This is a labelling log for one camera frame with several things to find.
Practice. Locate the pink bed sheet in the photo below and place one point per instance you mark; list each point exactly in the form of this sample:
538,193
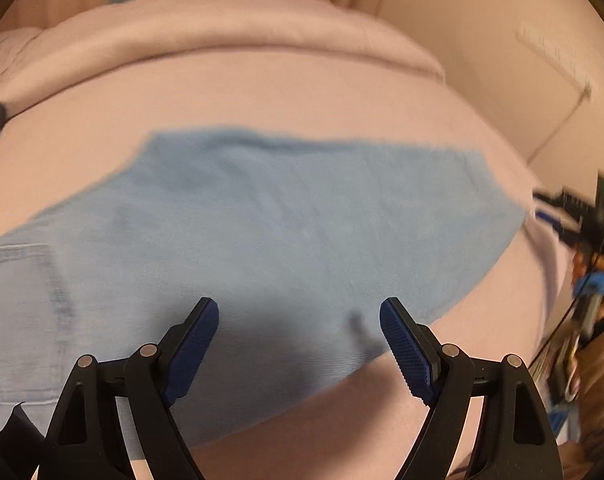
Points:
262,95

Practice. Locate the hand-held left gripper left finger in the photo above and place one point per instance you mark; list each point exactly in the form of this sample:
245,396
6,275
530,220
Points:
194,347

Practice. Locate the light blue pants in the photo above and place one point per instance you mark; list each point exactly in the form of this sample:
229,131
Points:
282,220

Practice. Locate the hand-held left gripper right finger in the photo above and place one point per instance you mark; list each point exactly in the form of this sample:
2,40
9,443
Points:
407,352

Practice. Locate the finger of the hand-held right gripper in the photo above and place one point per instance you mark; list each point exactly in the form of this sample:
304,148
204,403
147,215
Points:
549,197
552,222

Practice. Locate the pink duvet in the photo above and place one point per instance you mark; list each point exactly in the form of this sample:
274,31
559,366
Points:
222,30

